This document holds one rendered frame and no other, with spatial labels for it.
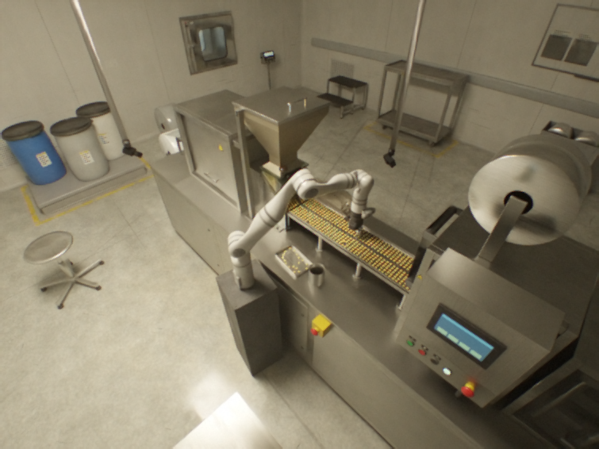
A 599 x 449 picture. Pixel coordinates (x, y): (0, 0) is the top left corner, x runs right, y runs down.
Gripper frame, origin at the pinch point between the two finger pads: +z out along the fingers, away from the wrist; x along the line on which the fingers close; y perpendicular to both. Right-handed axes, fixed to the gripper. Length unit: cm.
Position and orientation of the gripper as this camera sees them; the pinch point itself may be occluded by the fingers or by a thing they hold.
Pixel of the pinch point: (358, 237)
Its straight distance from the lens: 164.2
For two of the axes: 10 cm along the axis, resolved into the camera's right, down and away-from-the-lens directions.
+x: -7.2, 4.7, -5.2
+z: 0.0, 7.4, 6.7
